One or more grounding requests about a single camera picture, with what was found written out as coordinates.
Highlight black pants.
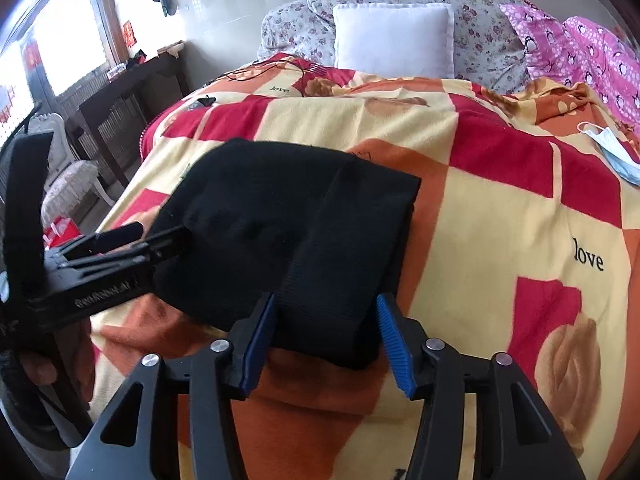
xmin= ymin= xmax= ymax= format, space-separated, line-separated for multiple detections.
xmin=151 ymin=139 xmax=421 ymax=370

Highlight left hand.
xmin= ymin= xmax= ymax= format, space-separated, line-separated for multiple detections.
xmin=19 ymin=317 xmax=97 ymax=403

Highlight red shopping bag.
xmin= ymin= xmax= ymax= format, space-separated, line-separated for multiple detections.
xmin=43 ymin=217 xmax=81 ymax=249

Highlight yellow red orange blanket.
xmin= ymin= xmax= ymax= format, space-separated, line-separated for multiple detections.
xmin=90 ymin=54 xmax=639 ymax=479

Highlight dark wooden desk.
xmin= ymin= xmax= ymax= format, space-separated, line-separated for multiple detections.
xmin=58 ymin=53 xmax=190 ymax=186

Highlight black smartphone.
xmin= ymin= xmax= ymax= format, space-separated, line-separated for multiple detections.
xmin=186 ymin=96 xmax=217 ymax=110

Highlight light blue face mask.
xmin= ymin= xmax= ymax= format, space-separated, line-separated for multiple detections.
xmin=577 ymin=122 xmax=640 ymax=186

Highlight floral grey quilt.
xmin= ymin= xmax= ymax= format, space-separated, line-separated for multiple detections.
xmin=257 ymin=0 xmax=529 ymax=94

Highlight white square pillow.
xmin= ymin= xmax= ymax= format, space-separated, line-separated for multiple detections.
xmin=333 ymin=3 xmax=456 ymax=79

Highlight pink penguin quilt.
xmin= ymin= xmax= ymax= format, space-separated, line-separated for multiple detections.
xmin=500 ymin=3 xmax=639 ymax=127

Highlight black charging cable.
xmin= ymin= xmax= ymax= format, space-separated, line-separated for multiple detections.
xmin=214 ymin=56 xmax=321 ymax=99

